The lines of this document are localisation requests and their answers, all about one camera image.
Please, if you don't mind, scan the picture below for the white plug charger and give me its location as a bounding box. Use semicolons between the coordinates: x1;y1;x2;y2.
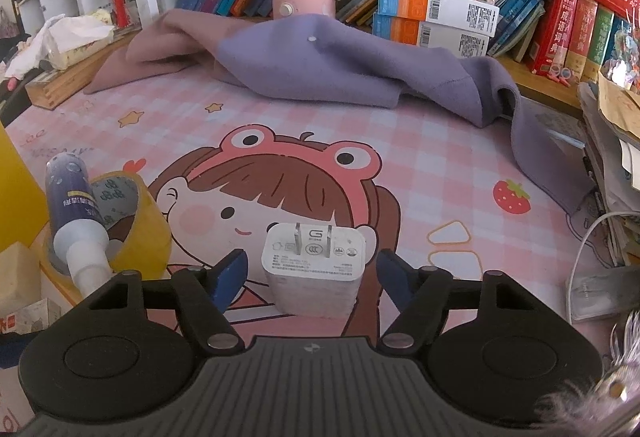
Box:
261;222;366;319

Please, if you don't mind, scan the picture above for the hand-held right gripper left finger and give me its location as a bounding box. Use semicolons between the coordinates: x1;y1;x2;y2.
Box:
80;249;248;352

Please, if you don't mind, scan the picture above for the white flat power brick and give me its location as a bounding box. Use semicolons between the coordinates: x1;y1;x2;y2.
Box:
570;267;636;323

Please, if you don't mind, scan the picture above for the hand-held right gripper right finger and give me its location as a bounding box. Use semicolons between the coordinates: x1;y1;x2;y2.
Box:
376;249;532;352

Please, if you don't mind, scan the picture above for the blue spray bottle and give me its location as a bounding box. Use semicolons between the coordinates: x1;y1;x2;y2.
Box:
45;154;116;298

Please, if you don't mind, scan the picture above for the red tassel ornament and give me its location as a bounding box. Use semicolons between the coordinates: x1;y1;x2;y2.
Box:
107;0;131;30

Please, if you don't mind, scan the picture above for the stack of papers and books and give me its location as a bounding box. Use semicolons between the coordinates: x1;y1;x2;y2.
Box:
577;82;640;268

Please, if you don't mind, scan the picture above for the stack of red dictionaries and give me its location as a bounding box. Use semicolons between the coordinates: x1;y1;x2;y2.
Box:
530;0;640;78

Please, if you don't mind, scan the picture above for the yellow tape roll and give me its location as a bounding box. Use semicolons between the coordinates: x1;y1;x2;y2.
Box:
42;171;173;293

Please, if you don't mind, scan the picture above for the yellow cardboard box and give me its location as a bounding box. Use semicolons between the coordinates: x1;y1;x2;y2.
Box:
0;122;48;258

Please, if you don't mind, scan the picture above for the fluffy grey sleeve cuff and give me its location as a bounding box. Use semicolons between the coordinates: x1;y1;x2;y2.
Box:
532;312;640;437

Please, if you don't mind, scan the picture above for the white tissue pack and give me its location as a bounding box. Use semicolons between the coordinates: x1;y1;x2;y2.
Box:
5;9;116;80

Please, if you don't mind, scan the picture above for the wooden box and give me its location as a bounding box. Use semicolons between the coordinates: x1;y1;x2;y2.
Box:
25;32;151;110

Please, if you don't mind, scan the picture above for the colourful figure card pack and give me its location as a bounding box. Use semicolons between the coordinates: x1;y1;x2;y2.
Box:
602;17;640;90

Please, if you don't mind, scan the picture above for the small red white box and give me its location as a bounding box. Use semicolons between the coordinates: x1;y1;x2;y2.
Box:
0;299;63;335

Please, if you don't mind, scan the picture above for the brown paper envelope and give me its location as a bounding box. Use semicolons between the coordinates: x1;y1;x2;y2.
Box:
597;72;640;152

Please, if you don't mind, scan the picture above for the purple fleece cloth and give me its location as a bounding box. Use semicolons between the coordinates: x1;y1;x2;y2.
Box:
82;9;596;223

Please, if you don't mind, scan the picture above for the orange blue white carton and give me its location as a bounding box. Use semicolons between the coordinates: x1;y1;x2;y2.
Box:
376;0;501;38
372;14;491;60

